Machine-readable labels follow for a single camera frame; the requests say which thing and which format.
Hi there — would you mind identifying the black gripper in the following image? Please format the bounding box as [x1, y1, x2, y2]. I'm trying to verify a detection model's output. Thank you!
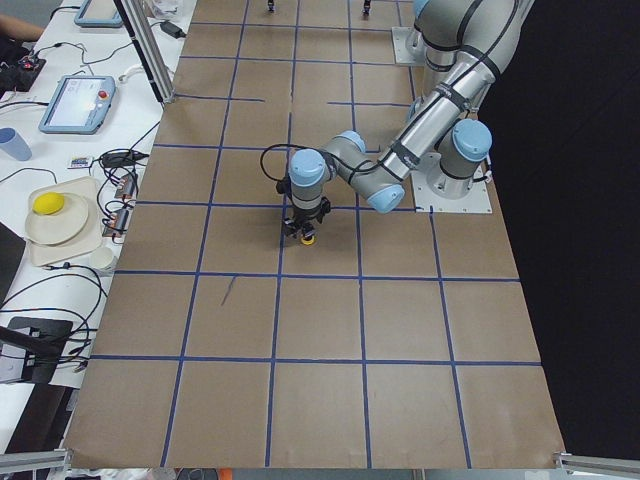
[283, 197, 331, 239]

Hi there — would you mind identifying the yellow push button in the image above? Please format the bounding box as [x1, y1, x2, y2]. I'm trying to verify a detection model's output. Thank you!
[300, 233, 316, 246]

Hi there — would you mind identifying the white paper cup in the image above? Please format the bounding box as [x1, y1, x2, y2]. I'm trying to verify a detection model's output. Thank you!
[89, 247, 118, 276]

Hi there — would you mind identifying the beige tray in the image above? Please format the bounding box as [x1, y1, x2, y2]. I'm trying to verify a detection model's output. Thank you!
[25, 176, 102, 267]

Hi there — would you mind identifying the black power adapter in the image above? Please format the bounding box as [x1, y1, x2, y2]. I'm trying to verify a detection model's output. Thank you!
[159, 20, 186, 39]

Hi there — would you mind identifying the beige plate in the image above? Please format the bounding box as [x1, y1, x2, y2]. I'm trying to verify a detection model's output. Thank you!
[25, 193, 89, 245]

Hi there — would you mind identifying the yellow lemon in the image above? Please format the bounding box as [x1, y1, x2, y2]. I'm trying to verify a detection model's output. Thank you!
[32, 192, 65, 215]

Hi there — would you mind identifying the blue teach pendant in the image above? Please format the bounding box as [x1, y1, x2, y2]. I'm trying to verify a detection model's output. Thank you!
[38, 75, 116, 135]
[74, 0, 123, 28]

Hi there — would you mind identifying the light blue plastic cup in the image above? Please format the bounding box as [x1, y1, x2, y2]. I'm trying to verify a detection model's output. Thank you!
[0, 127, 32, 161]

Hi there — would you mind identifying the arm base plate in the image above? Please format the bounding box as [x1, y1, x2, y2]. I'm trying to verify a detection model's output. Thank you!
[411, 152, 492, 214]
[391, 26, 426, 67]

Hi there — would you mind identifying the aluminium frame post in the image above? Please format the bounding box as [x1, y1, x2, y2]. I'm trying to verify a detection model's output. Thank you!
[114, 0, 175, 104]

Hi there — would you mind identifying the black camera stand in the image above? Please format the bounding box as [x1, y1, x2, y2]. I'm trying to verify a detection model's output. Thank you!
[1, 316, 73, 384]

